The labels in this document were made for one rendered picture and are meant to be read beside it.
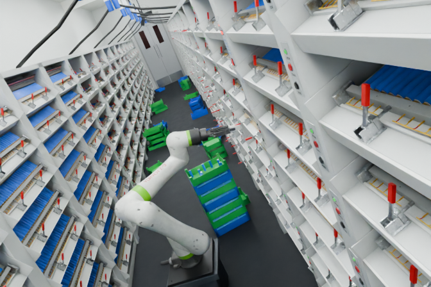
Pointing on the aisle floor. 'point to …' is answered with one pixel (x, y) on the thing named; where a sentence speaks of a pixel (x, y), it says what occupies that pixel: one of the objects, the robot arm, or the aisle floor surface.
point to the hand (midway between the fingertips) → (235, 127)
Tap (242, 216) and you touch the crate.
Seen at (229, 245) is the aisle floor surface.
